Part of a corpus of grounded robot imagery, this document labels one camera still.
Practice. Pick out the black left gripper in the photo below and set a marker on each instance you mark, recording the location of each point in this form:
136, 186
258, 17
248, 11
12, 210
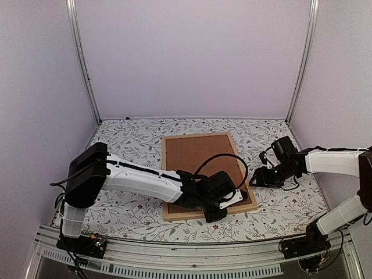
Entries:
212, 218

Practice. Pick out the left aluminium corner post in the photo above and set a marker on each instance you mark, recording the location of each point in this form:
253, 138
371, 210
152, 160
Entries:
78, 44

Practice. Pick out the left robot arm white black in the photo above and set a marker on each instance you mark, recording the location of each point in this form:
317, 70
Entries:
96, 169

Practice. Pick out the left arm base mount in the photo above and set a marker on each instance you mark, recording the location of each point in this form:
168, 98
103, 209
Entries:
93, 245

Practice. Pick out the aluminium front rail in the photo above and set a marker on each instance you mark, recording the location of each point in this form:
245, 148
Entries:
133, 258

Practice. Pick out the brown backing board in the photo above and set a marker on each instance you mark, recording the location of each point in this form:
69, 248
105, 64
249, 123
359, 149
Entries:
200, 157

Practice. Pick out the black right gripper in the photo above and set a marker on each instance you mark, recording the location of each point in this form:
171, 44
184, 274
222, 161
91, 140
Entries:
263, 179

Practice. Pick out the light wooden picture frame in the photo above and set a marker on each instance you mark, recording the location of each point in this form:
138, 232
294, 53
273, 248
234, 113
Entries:
186, 215

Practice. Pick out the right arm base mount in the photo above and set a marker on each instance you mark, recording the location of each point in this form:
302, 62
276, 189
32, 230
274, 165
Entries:
313, 241

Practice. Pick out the right aluminium corner post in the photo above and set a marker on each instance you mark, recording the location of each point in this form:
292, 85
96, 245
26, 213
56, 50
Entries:
309, 37

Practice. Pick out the aluminium corner post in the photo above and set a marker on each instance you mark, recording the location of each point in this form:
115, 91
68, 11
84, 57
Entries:
309, 37
78, 44

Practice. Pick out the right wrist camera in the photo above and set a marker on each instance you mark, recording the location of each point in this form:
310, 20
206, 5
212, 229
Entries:
283, 149

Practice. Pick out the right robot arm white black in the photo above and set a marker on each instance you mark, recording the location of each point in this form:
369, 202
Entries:
344, 175

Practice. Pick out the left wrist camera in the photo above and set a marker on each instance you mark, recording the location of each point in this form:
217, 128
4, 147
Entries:
223, 192

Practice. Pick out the floral patterned table mat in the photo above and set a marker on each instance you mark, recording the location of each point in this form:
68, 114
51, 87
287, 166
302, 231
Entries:
280, 212

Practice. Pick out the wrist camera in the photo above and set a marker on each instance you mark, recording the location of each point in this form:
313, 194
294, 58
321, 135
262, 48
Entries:
283, 149
223, 192

